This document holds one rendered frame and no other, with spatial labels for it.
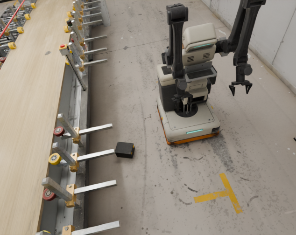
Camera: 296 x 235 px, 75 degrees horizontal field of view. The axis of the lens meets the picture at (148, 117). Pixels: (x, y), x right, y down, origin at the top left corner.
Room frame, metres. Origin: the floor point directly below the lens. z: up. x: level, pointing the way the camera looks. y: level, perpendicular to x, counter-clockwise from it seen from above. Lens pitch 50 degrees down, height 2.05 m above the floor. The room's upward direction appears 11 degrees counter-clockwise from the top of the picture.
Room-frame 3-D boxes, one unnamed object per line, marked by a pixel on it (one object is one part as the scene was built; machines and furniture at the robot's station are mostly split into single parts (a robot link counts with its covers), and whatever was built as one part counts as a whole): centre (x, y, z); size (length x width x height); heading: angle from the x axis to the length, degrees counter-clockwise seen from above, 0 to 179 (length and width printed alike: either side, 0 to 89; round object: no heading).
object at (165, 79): (1.60, -0.47, 0.59); 0.55 x 0.34 x 0.83; 91
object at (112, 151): (0.77, 0.51, 0.81); 0.43 x 0.03 x 0.04; 92
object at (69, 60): (1.72, 0.63, 0.93); 0.05 x 0.05 x 0.45; 2
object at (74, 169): (0.75, 0.60, 0.81); 0.14 x 0.06 x 0.05; 2
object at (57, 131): (1.02, 0.72, 0.85); 0.08 x 0.08 x 0.11
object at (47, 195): (0.52, 0.70, 0.85); 0.08 x 0.08 x 0.11
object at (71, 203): (0.50, 0.59, 0.83); 0.14 x 0.06 x 0.05; 2
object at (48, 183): (0.48, 0.59, 0.91); 0.04 x 0.04 x 0.48; 2
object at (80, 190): (0.52, 0.51, 0.83); 0.43 x 0.03 x 0.04; 92
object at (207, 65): (1.22, -0.47, 0.99); 0.28 x 0.16 x 0.22; 91
